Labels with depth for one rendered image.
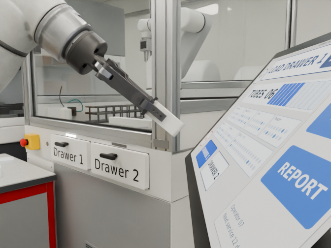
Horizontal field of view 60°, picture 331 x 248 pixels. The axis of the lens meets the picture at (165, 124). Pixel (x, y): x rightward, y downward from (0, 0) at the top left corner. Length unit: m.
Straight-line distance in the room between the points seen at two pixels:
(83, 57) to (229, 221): 0.36
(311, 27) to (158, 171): 3.40
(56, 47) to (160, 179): 0.49
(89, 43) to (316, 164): 0.40
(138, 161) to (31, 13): 0.52
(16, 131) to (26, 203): 0.75
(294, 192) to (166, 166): 0.63
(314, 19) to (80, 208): 3.47
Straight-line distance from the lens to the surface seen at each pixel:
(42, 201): 1.37
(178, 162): 0.84
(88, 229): 1.25
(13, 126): 2.00
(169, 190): 0.84
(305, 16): 4.07
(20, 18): 0.55
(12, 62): 0.59
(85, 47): 0.51
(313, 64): 0.42
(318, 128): 0.27
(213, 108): 0.95
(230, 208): 0.29
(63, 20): 0.53
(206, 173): 0.43
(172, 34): 0.81
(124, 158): 0.94
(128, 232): 1.04
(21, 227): 1.37
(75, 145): 1.18
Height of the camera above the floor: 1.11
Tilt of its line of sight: 6 degrees down
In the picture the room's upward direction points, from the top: straight up
